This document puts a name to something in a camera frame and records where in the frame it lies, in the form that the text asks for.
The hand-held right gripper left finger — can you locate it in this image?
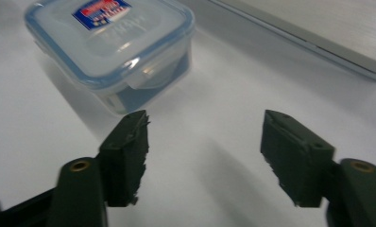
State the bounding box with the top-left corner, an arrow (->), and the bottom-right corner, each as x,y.
47,109 -> 151,227

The small square clear food container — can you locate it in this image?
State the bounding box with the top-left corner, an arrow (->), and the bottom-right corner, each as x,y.
24,0 -> 197,115

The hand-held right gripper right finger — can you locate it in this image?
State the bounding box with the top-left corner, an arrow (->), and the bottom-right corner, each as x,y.
260,109 -> 376,227

